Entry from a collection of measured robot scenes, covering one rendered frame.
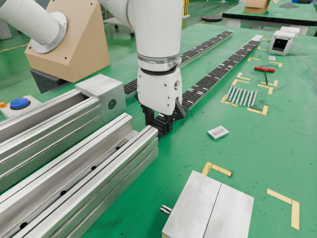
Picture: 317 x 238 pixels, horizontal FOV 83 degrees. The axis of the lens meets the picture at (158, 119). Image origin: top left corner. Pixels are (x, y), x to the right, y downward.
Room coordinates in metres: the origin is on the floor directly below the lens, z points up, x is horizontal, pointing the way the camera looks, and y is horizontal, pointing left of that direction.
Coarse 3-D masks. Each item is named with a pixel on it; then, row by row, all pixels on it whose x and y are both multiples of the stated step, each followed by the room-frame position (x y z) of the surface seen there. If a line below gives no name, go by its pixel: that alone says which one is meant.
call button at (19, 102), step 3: (15, 99) 0.41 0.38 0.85; (18, 99) 0.41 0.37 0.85; (21, 99) 0.41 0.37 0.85; (24, 99) 0.41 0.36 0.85; (27, 99) 0.41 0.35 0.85; (12, 102) 0.39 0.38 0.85; (15, 102) 0.39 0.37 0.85; (18, 102) 0.39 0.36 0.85; (21, 102) 0.39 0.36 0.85; (24, 102) 0.39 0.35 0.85; (27, 102) 0.40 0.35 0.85; (12, 105) 0.38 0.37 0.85; (15, 105) 0.38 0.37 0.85; (18, 105) 0.38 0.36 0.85; (21, 105) 0.38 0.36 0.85; (24, 105) 0.39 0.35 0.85
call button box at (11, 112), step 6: (24, 96) 0.44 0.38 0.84; (30, 96) 0.44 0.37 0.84; (30, 102) 0.41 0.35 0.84; (36, 102) 0.41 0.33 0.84; (0, 108) 0.38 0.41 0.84; (6, 108) 0.38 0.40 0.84; (12, 108) 0.38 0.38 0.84; (18, 108) 0.38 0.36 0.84; (24, 108) 0.38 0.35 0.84; (30, 108) 0.38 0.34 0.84; (6, 114) 0.36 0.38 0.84; (12, 114) 0.36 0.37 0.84
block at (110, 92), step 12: (84, 84) 0.45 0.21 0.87; (96, 84) 0.45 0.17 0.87; (108, 84) 0.45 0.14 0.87; (120, 84) 0.45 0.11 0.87; (84, 96) 0.44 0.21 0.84; (96, 96) 0.39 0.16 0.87; (108, 96) 0.41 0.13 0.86; (120, 96) 0.45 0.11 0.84; (108, 108) 0.41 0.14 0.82; (120, 108) 0.44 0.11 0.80; (108, 120) 0.40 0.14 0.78
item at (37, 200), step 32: (128, 128) 0.30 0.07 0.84; (64, 160) 0.20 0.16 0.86; (96, 160) 0.23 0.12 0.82; (128, 160) 0.20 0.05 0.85; (32, 192) 0.14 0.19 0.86; (64, 192) 0.15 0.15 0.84; (96, 192) 0.15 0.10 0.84; (0, 224) 0.10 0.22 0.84; (32, 224) 0.09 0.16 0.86; (64, 224) 0.10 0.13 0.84
